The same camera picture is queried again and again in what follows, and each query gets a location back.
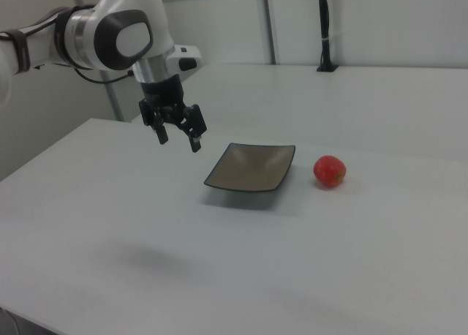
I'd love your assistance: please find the square brown ceramic plate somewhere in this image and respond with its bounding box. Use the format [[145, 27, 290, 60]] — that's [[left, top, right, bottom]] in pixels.
[[203, 142, 297, 194]]

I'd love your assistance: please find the black pole with base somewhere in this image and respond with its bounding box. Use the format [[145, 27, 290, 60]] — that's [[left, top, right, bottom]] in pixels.
[[316, 0, 339, 72]]

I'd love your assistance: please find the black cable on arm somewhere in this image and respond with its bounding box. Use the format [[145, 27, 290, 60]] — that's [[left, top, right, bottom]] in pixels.
[[72, 67, 135, 85]]

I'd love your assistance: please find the grey metal partition post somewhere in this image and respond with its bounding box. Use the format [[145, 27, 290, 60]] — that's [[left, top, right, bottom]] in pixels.
[[105, 81, 126, 123]]

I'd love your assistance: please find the red apple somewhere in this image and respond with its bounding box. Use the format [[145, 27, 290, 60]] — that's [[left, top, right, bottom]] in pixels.
[[313, 154, 347, 188]]

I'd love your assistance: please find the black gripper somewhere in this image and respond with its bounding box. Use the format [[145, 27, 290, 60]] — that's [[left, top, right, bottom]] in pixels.
[[137, 74, 208, 154]]

